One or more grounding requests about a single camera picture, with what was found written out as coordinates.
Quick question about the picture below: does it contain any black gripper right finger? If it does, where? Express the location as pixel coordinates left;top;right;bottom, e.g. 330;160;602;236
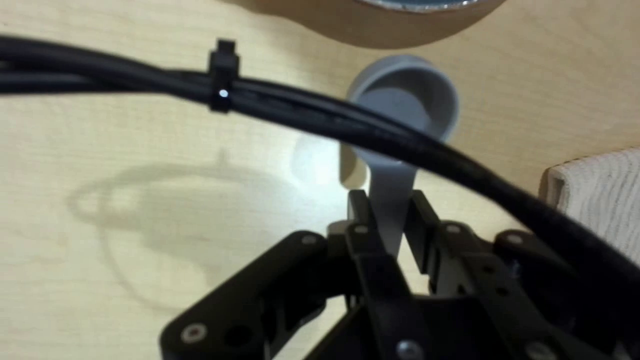
404;187;636;360

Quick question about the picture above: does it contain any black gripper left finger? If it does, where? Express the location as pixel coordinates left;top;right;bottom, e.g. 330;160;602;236
159;187;429;360

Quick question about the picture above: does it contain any grey spoon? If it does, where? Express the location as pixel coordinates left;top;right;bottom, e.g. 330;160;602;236
346;54;463;261

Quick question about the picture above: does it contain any folded beige towel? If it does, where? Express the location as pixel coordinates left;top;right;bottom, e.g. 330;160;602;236
539;146;640;267

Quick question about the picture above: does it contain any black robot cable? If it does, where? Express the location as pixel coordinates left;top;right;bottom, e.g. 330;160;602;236
0;36;640;315

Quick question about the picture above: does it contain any black cable tie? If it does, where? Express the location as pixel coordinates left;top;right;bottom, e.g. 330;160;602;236
207;37;242;116

